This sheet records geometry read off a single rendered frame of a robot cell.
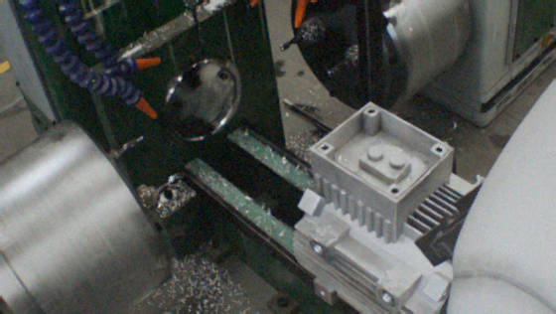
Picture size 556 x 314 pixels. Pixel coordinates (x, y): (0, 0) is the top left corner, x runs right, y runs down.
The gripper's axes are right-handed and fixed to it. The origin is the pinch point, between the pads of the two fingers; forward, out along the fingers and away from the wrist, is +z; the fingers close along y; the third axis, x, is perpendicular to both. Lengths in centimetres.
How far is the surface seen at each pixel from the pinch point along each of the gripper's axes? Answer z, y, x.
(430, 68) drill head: 28.8, -33.4, -16.6
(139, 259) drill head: 25.7, 18.9, -18.4
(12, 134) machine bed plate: 85, 16, -69
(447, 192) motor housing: 11.4, -8.6, -2.2
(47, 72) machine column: 38, 12, -52
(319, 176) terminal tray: 16.6, -0.6, -12.7
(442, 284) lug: 9.4, 0.3, 4.3
